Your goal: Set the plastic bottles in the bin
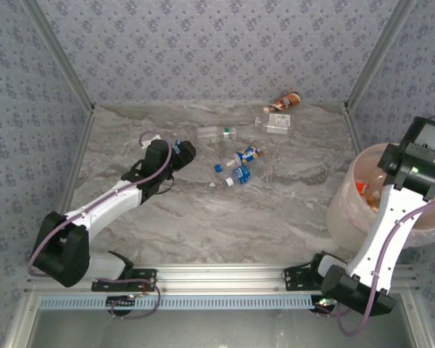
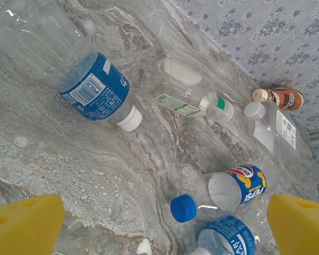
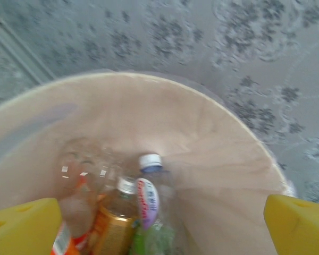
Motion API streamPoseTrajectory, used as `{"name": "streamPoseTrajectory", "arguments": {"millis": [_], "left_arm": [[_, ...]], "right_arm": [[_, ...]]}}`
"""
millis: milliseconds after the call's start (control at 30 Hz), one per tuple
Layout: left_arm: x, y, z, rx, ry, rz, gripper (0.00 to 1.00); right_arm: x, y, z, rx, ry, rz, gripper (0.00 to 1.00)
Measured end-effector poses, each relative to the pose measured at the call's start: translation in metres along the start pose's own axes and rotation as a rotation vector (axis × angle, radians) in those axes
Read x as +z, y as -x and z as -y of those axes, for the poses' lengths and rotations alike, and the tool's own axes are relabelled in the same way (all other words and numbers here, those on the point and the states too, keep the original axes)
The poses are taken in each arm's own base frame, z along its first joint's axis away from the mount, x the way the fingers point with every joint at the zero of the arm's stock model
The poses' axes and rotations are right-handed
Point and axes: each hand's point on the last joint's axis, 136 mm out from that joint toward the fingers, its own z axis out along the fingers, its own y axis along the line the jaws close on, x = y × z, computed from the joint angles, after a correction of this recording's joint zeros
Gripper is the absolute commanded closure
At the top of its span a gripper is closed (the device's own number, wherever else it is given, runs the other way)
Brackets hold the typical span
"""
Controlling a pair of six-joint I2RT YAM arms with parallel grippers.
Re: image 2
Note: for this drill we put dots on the blue Pocari label bottle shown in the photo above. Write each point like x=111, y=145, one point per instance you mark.
x=228, y=236

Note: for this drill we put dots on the clear bottle green neck band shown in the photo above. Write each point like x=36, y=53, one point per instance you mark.
x=175, y=103

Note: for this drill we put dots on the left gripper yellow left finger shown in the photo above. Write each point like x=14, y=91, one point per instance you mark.
x=24, y=225

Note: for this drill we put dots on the clear bottle blue label white cap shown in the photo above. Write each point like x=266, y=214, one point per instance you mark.
x=101, y=85

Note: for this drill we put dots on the square clear bottle white label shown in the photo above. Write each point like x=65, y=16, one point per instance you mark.
x=284, y=127

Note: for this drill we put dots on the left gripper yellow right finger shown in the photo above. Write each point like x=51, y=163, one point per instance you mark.
x=300, y=228

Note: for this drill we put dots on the Pepsi label plastic bottle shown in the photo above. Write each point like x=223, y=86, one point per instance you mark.
x=244, y=186

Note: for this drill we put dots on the brown label plastic bottle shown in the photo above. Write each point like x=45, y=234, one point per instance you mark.
x=284, y=97

